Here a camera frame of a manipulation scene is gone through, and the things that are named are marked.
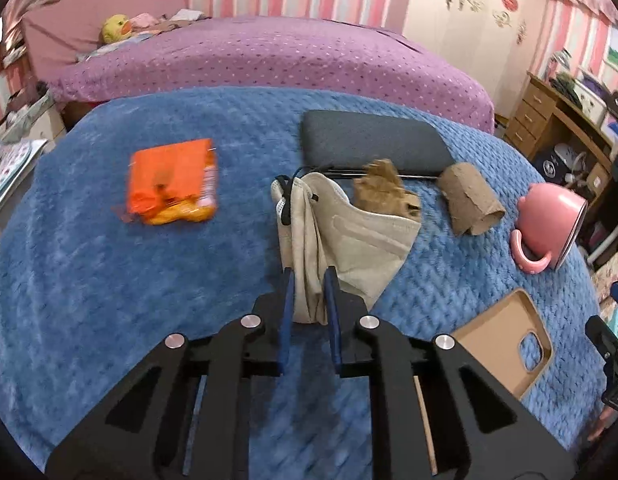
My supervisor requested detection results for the beige face mask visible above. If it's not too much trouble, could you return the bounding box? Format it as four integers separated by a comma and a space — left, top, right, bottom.
270, 172, 422, 325

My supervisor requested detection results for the pile of clothes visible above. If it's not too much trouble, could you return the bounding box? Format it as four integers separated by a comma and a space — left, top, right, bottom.
131, 7, 212, 33

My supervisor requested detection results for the pink headboard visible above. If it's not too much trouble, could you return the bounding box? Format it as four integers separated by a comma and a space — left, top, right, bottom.
21, 0, 190, 81

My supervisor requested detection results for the orange snack packet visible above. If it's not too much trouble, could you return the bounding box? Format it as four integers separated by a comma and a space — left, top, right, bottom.
123, 138, 220, 226

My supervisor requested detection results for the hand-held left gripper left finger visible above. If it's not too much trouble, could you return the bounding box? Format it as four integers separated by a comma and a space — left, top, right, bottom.
45, 266, 296, 480

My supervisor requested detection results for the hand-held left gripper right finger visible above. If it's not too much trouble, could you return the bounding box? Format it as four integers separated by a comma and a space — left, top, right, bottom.
323, 265, 576, 480

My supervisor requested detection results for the purple dotted bedspread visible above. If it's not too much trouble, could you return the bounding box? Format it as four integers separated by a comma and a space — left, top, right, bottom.
41, 16, 496, 133

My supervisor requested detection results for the cardboard tube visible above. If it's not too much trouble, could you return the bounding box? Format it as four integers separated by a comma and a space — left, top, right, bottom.
439, 162, 506, 237

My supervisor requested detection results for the cream wardrobe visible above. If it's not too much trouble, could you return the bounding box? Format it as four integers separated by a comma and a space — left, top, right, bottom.
404, 0, 550, 111

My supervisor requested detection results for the floral pillow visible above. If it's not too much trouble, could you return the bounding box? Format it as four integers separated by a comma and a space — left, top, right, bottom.
0, 137, 47, 211

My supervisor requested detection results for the tan phone case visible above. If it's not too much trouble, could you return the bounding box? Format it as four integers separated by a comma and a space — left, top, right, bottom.
451, 288, 554, 401

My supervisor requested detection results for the pink mug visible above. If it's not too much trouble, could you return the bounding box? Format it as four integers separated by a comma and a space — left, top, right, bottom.
510, 182, 588, 275

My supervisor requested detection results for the wooden desk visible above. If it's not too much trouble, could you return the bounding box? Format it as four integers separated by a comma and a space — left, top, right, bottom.
504, 71, 618, 221

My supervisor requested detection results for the crumpled brown paper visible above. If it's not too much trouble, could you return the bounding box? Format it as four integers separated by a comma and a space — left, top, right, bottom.
352, 159, 422, 222

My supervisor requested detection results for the dark grey case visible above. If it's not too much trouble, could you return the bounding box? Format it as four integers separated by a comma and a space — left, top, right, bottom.
300, 109, 457, 178

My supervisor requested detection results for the yellow plush duck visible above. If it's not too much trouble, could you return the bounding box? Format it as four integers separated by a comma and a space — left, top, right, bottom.
100, 14, 134, 43

